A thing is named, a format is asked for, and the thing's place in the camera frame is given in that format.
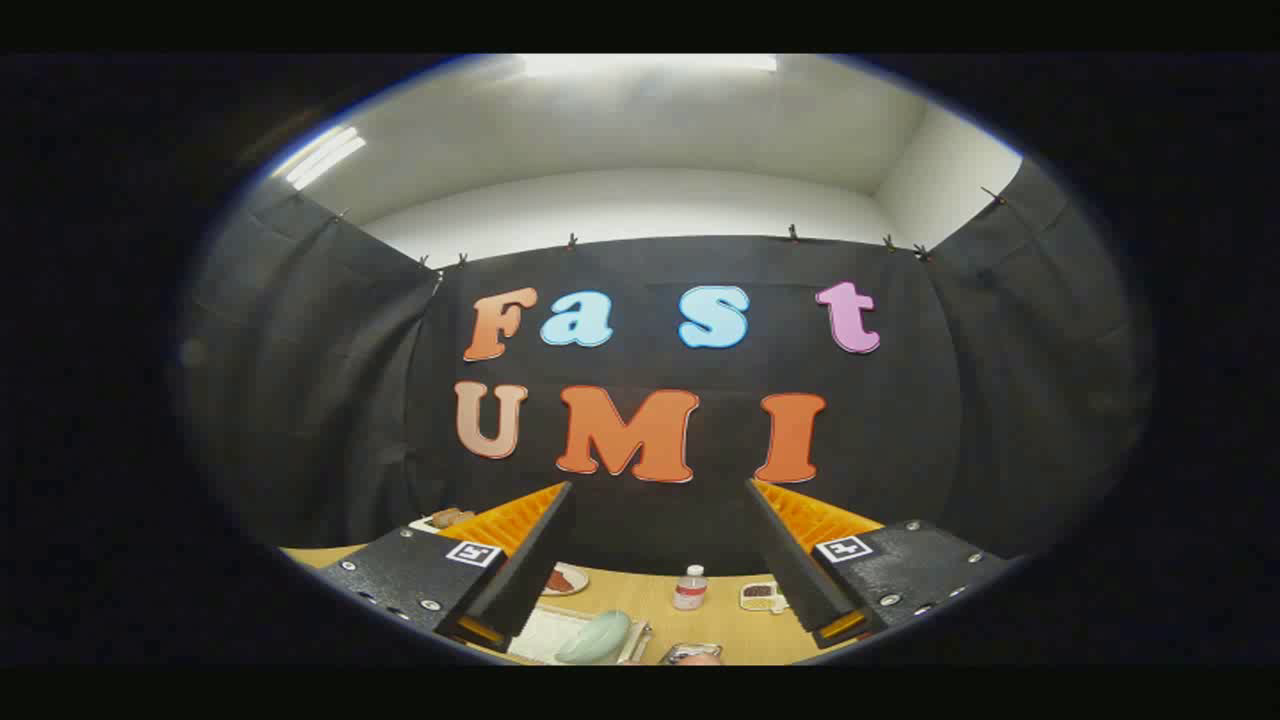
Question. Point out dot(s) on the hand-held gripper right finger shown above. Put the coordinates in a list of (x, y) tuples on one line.
[(790, 560)]

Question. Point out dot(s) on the toast slice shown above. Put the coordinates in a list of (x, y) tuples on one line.
[(450, 517)]

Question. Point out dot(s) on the clear water bottle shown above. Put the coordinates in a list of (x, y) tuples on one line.
[(690, 590)]

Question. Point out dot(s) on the white toaster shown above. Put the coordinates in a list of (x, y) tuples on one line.
[(428, 523)]

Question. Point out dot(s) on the brown meat piece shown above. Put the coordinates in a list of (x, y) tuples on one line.
[(558, 580)]

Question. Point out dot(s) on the pale green plate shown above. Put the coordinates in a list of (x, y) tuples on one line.
[(595, 637)]

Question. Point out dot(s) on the white divided snack tray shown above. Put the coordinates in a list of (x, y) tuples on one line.
[(775, 603)]

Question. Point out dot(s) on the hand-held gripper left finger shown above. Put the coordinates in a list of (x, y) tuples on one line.
[(535, 560)]

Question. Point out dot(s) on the white wavy drain tray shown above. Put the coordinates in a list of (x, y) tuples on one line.
[(535, 635)]

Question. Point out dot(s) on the row of black cloth clips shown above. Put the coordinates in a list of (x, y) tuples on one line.
[(572, 241)]

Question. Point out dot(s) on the white oval plate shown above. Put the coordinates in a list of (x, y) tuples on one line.
[(576, 584)]

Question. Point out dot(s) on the ceiling light panel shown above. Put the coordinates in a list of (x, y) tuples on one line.
[(650, 63), (322, 157)]

